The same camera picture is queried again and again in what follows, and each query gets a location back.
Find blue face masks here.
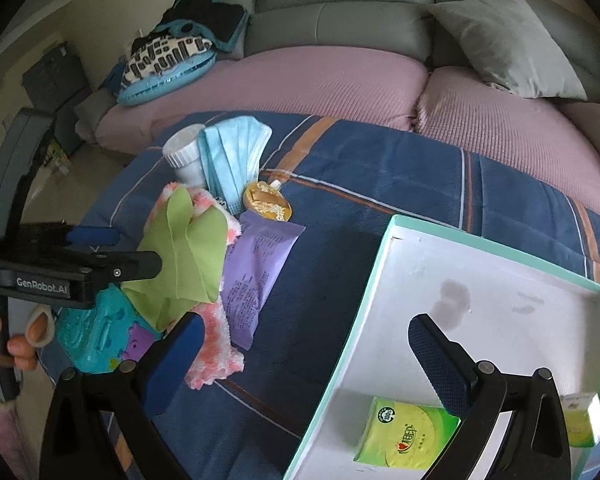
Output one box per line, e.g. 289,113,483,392
198,115,273,211

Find blue patterned cushion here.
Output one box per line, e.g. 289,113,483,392
116,35,218,107

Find grey sofa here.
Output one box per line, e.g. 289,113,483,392
75,0,600,151

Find pink fluffy sock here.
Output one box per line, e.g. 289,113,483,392
147,182,246,391

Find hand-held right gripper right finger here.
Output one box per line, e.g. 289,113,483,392
408,313,586,480

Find dark cabinet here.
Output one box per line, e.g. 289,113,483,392
21,42,93,156

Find white box with teal rim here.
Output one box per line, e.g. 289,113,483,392
282,214,600,480

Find white plastic bottle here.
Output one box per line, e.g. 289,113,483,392
162,123,208,186

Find grey pillow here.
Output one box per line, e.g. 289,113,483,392
427,0,588,101

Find black teal blanket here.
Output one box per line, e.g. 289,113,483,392
152,0,251,53

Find person's left hand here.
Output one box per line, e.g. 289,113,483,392
0,294,57,372

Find purple packet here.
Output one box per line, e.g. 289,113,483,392
220,210,306,351

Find pink cloth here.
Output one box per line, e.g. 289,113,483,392
0,390,41,480

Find teal plastic package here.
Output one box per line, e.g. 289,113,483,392
57,282,166,375

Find round gold packet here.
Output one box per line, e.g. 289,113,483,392
243,180,295,223

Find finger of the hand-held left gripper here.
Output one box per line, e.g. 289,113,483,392
64,226,122,248
67,249,162,286

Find green cloth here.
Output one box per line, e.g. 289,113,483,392
121,189,229,333

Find pink sofa cover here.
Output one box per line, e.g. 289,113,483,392
92,45,600,216

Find blue plaid blanket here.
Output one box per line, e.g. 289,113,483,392
35,110,600,480

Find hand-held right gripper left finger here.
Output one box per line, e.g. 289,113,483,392
39,311,207,480

